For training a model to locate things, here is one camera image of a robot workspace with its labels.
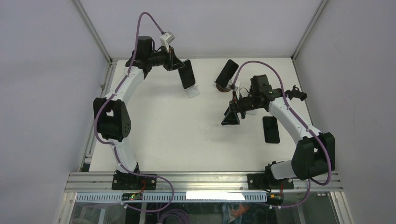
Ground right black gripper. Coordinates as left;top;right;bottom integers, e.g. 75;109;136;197
221;91;262;126

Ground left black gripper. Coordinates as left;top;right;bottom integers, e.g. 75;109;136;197
147;45;184;71

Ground black phone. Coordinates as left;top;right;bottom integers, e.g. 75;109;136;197
178;59;196;90
262;116;280;144
215;59;239;82

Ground black round-base clamp stand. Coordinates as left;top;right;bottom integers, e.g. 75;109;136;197
285;85;308;101

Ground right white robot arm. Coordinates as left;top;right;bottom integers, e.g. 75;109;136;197
221;75;335;189

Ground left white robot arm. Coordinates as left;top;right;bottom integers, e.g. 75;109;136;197
93;32;185;189

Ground silver phone stand right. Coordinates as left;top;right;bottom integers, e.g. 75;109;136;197
246;110;257;115

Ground silver phone stand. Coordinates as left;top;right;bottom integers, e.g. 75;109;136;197
185;85;200;98
246;110;257;115

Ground black stand wooden base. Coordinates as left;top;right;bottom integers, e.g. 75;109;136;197
215;81;230;92

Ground silver phone stand left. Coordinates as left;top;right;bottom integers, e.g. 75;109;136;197
185;85;200;98

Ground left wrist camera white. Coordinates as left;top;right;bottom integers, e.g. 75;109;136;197
160;32;175;52

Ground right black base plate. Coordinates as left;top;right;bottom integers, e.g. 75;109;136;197
247;173;294;190

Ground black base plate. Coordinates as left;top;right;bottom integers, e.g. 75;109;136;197
111;170;157;190
247;173;294;190

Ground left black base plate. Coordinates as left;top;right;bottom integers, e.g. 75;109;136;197
111;170;157;190

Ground aluminium mounting rail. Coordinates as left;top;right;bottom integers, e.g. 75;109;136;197
64;171;344;193

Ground white slotted cable duct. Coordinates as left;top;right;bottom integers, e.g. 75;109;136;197
76;191;267;203

